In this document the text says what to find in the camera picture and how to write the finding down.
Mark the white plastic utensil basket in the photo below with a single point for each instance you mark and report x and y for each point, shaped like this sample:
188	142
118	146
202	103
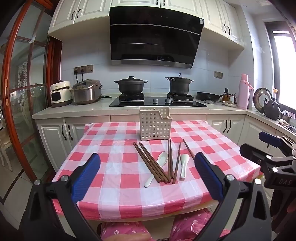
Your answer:
155	125

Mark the black wok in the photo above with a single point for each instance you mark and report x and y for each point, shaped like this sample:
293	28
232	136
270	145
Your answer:
208	95

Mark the brass wall socket panel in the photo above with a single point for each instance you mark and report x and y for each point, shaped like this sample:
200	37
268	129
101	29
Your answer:
218	74
86	68

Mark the black kettle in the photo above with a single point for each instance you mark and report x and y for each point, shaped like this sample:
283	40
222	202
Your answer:
271	110

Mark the pink white checked tablecloth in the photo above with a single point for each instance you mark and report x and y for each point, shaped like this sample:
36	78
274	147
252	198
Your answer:
129	197

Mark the white condiment jar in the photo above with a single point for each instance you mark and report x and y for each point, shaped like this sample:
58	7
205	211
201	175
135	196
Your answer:
232	99

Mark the window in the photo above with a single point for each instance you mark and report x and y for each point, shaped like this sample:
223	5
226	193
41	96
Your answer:
284	64

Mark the pink patterned pants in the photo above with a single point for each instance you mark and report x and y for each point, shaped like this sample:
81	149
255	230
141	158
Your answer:
124	231

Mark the pink thermos bottle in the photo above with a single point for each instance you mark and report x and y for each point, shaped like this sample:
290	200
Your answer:
243	95

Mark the black stockpot with lid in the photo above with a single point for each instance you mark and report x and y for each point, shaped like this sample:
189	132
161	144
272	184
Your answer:
179	87

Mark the black glass gas cooktop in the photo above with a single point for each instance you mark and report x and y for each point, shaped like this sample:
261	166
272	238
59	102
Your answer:
148	103

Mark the white upper cabinet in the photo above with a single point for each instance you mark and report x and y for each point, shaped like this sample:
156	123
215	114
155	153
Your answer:
222	14
180	4
69	18

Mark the white ceramic spoon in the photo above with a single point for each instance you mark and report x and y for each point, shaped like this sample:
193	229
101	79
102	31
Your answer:
184	160
162	158

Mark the steel rice cooker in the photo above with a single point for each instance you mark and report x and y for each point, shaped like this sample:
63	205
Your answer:
86	93

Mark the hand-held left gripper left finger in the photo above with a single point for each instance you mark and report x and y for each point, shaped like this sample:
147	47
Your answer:
86	176

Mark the white electric cooker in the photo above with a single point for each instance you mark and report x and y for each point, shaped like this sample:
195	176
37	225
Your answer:
60	95

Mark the white ornate chair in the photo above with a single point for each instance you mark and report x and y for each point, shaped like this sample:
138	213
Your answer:
5	144

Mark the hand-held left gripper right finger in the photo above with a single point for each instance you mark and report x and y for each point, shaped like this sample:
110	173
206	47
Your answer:
208	176

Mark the black range hood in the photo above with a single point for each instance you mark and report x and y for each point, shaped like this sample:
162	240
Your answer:
155	34

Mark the brown wooden chopstick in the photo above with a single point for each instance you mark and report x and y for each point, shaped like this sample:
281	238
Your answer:
169	160
177	162
155	162
188	148
152	162
149	162
145	161

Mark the black casserole pot with lid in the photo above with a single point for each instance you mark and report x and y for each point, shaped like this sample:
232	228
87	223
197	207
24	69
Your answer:
130	87

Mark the red wooden glass door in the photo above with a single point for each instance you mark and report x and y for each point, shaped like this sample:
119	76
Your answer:
54	64

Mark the round steel pot lid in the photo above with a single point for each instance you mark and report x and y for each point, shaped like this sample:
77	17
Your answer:
260	97

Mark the brown sauce bottle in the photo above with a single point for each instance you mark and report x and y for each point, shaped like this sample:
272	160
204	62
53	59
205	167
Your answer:
225	95

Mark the white plate with food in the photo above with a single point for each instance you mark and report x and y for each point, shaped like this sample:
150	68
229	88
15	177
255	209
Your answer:
229	104

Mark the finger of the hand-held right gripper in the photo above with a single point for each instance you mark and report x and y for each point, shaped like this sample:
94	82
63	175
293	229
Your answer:
269	138
252	153

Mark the spray bottle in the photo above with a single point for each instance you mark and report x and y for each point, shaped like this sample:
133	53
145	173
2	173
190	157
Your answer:
275	92

